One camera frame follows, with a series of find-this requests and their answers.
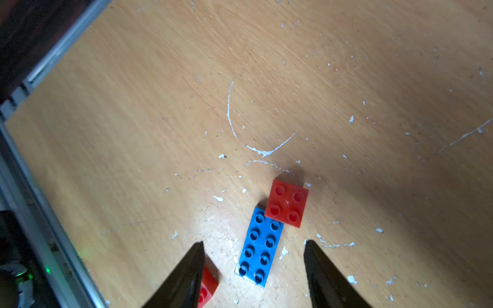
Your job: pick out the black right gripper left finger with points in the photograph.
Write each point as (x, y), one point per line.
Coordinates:
(182, 286)

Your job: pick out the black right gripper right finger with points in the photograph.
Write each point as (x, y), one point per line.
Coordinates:
(327, 286)

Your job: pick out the red small lego brick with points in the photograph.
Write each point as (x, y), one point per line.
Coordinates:
(208, 287)
(286, 203)

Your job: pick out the long blue lego brick far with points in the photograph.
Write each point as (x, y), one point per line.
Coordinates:
(259, 248)

